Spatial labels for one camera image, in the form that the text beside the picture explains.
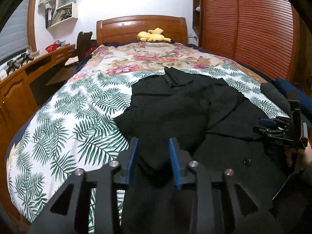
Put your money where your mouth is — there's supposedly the dark wooden chair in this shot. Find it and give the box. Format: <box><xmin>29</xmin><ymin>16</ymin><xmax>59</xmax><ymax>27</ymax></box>
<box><xmin>75</xmin><ymin>32</ymin><xmax>93</xmax><ymax>62</ymax></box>

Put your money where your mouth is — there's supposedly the palm leaf white bedsheet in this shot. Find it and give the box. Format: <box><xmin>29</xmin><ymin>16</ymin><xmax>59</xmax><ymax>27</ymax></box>
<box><xmin>7</xmin><ymin>67</ymin><xmax>280</xmax><ymax>225</ymax></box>

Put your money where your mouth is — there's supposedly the folded navy garment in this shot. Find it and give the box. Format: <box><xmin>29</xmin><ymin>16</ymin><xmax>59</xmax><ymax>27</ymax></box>
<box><xmin>274</xmin><ymin>78</ymin><xmax>312</xmax><ymax>113</ymax></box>

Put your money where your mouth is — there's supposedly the wooden desk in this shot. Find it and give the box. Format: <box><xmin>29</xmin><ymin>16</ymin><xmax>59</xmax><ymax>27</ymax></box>
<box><xmin>1</xmin><ymin>44</ymin><xmax>76</xmax><ymax>221</ymax></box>

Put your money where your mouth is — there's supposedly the wooden louvered wardrobe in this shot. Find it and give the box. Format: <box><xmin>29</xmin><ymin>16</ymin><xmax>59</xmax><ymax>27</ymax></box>
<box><xmin>194</xmin><ymin>0</ymin><xmax>306</xmax><ymax>86</ymax></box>

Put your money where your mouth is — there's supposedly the wooden bed headboard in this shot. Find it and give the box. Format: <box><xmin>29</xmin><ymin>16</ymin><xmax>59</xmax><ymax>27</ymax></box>
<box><xmin>96</xmin><ymin>15</ymin><xmax>188</xmax><ymax>45</ymax></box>

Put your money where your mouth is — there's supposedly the grey window blind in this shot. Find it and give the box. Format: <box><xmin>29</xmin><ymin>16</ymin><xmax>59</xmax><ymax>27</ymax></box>
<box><xmin>0</xmin><ymin>0</ymin><xmax>29</xmax><ymax>62</ymax></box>

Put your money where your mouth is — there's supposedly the red basket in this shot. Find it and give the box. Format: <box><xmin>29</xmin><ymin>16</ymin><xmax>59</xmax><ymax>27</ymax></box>
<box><xmin>45</xmin><ymin>43</ymin><xmax>58</xmax><ymax>53</ymax></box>

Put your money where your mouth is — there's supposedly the white wall shelf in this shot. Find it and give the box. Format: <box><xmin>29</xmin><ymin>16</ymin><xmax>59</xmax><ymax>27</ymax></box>
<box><xmin>38</xmin><ymin>0</ymin><xmax>78</xmax><ymax>29</ymax></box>

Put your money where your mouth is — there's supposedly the black button coat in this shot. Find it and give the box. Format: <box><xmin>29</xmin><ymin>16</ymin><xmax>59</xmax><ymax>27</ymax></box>
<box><xmin>114</xmin><ymin>68</ymin><xmax>289</xmax><ymax>233</ymax></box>

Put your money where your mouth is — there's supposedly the floral pink quilt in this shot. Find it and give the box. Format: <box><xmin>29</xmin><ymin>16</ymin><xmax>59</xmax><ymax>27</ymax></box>
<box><xmin>69</xmin><ymin>42</ymin><xmax>269</xmax><ymax>83</ymax></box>

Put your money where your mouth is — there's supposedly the folded grey garment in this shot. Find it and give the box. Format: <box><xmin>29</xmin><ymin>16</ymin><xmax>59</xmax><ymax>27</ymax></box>
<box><xmin>260</xmin><ymin>83</ymin><xmax>291</xmax><ymax>116</ymax></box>

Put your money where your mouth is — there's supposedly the yellow plush toy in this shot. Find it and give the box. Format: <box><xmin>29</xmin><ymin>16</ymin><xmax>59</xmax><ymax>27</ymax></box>
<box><xmin>137</xmin><ymin>27</ymin><xmax>171</xmax><ymax>43</ymax></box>

